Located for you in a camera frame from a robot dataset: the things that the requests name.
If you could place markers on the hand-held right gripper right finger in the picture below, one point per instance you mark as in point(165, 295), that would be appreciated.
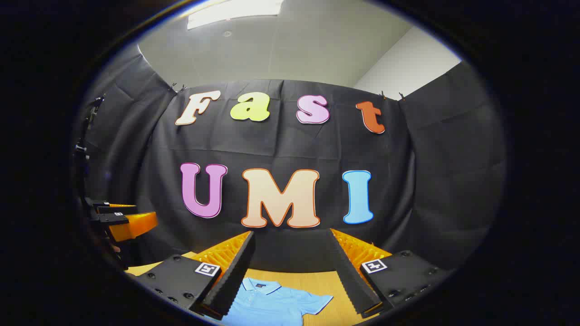
point(346, 276)

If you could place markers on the black backdrop cloth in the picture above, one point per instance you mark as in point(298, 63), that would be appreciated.
point(281, 145)

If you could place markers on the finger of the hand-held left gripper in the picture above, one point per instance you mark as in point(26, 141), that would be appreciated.
point(136, 226)
point(108, 207)

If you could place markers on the light blue T-shirt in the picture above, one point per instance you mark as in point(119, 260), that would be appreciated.
point(276, 303)

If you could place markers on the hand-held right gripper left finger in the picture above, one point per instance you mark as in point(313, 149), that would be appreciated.
point(235, 276)

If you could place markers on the ceiling light panel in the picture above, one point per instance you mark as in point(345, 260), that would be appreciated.
point(231, 11)

